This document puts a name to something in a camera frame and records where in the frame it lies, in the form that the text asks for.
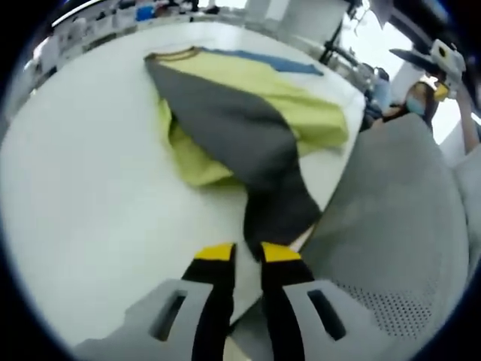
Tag blue box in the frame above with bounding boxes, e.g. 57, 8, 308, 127
135, 5, 159, 22

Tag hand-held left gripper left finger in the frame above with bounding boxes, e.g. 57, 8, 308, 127
73, 242, 237, 361

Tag yellow garment blue grey sleeves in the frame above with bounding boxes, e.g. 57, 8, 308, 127
144, 45, 350, 260

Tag grey mesh office chair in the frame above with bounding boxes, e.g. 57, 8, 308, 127
300, 112, 470, 343

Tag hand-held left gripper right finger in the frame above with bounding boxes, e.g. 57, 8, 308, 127
259, 242, 410, 361

